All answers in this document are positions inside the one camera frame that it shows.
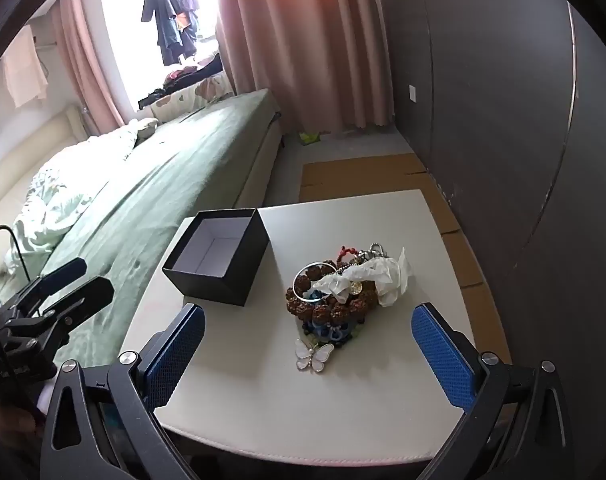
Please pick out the dark hanging clothes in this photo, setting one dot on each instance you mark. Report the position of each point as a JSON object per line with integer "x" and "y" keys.
{"x": 168, "y": 5}

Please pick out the white butterfly brooch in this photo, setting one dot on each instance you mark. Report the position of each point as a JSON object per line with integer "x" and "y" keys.
{"x": 323, "y": 355}

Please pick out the brown cardboard sheets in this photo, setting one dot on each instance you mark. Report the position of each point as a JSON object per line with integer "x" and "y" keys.
{"x": 358, "y": 175}

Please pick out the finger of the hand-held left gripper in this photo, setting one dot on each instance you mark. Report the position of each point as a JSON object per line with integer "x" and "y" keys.
{"x": 90, "y": 292}
{"x": 63, "y": 272}

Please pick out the white plastic bag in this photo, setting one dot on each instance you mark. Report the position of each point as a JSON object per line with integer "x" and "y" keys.
{"x": 378, "y": 272}

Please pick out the pile of clothes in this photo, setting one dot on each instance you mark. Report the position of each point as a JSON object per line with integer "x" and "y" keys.
{"x": 183, "y": 77}

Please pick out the gold round pendant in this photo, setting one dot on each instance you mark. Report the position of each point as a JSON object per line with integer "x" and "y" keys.
{"x": 356, "y": 288}

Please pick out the floral pillow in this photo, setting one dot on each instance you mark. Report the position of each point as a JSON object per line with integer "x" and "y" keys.
{"x": 193, "y": 92}

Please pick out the narrow pink curtain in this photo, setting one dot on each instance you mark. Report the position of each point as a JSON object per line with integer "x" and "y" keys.
{"x": 88, "y": 60}

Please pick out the white wall socket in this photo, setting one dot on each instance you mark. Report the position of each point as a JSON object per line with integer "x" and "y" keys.
{"x": 412, "y": 93}

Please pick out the bed with green sheet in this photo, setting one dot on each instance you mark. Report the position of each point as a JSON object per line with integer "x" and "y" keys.
{"x": 193, "y": 160}

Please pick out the green scrap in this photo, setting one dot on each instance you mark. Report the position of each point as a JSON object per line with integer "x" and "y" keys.
{"x": 310, "y": 137}

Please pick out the wide pink curtain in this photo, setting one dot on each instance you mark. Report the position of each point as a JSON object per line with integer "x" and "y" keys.
{"x": 303, "y": 35}

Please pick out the silver bangle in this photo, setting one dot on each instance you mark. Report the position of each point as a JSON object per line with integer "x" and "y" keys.
{"x": 295, "y": 280}

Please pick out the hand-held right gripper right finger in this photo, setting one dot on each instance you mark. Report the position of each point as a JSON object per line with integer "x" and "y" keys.
{"x": 443, "y": 355}

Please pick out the pale green quilt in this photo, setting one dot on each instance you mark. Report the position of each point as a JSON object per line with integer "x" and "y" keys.
{"x": 68, "y": 180}

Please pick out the dark brown wardrobe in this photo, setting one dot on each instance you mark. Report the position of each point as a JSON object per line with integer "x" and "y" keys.
{"x": 493, "y": 110}

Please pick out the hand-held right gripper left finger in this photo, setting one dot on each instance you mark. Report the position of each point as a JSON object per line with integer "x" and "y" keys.
{"x": 183, "y": 350}

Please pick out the beige hanging cloth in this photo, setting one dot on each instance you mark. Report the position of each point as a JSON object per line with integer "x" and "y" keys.
{"x": 25, "y": 70}

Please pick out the black jewelry box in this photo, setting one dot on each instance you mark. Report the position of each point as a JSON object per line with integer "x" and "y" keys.
{"x": 208, "y": 285}

